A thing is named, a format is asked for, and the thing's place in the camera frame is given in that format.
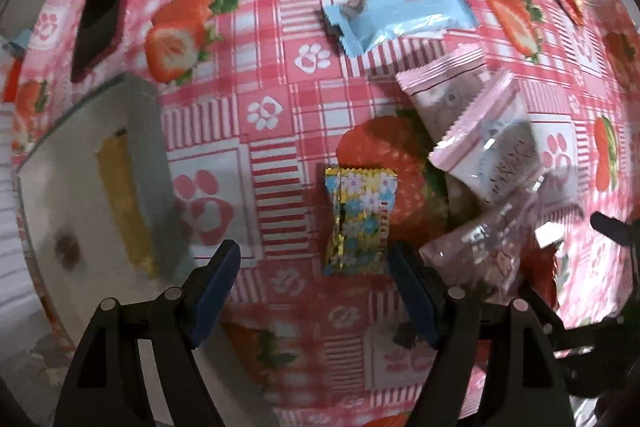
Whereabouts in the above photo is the small dark red snack packet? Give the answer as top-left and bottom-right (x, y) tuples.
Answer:
(557, 0), (587, 28)

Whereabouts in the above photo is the white pink-edged snack packet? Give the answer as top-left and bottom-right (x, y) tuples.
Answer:
(429, 71), (545, 208)

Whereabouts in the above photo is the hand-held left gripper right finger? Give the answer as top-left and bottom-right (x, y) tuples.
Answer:
(387, 241), (577, 427)

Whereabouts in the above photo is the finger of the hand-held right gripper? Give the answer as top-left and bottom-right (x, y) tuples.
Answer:
(589, 211), (640, 270)

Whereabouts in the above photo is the pink strawberry print tablecloth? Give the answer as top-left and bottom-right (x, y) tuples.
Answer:
(9, 0), (638, 427)

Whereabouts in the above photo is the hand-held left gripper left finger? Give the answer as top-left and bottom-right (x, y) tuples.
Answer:
(54, 239), (242, 427)

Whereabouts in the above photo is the white cardboard box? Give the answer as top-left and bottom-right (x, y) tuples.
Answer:
(16, 73), (195, 344)

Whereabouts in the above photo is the red and blue object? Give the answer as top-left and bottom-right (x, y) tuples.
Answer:
(1, 29), (32, 104)

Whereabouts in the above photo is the black phone in red case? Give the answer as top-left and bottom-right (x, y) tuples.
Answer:
(70, 0), (139, 84)

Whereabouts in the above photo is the clear pink snack packet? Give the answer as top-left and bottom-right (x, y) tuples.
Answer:
(419, 201), (542, 305)

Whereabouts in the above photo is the gold snack packet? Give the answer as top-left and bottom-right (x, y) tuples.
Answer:
(96, 129), (157, 279)

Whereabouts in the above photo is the brown round snack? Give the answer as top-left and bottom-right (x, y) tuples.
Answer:
(54, 231), (82, 270)

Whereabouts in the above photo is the light blue snack packet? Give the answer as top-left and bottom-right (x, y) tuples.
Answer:
(321, 0), (479, 58)

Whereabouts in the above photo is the floral candy packet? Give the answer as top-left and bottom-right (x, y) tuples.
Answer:
(322, 165), (399, 279)

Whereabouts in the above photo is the pale pink snack packet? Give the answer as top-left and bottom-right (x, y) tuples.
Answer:
(395, 47), (501, 142)

